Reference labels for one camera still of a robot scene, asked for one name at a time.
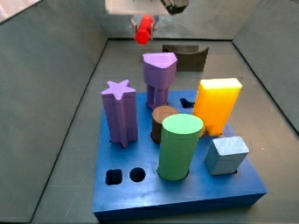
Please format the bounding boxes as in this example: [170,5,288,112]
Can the light blue square block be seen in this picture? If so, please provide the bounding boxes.
[205,136,249,175]

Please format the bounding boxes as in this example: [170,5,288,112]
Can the green cylinder peg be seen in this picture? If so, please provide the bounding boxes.
[158,114,203,181]

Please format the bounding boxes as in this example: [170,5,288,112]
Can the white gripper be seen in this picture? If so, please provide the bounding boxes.
[106,0,190,39]

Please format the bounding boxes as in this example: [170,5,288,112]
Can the yellow rectangular block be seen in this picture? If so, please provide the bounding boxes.
[193,78,242,136]

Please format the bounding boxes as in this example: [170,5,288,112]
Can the blue shape sorter base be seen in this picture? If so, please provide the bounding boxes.
[93,93,268,223]

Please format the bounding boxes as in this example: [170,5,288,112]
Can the purple star peg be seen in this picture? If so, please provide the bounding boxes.
[101,80,138,148]

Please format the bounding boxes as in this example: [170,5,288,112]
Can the brown cylinder peg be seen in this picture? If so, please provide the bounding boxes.
[151,106,178,144]

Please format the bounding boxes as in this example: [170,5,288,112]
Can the red hexagon prism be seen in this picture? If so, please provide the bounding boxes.
[135,15,155,45]

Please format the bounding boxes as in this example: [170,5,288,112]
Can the purple pentagon peg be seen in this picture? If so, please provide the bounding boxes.
[143,52,178,109]

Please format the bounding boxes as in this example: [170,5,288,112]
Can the black curved cradle stand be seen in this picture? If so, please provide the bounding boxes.
[163,45,210,72]

